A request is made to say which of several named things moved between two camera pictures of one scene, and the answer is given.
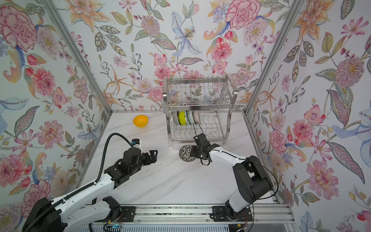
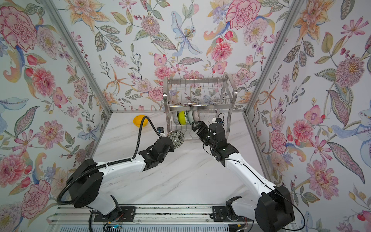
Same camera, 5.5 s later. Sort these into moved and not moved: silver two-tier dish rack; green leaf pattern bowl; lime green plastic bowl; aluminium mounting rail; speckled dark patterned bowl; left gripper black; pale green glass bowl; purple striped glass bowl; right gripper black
Moved: left gripper black; speckled dark patterned bowl; right gripper black
Not moved: green leaf pattern bowl; lime green plastic bowl; aluminium mounting rail; silver two-tier dish rack; purple striped glass bowl; pale green glass bowl
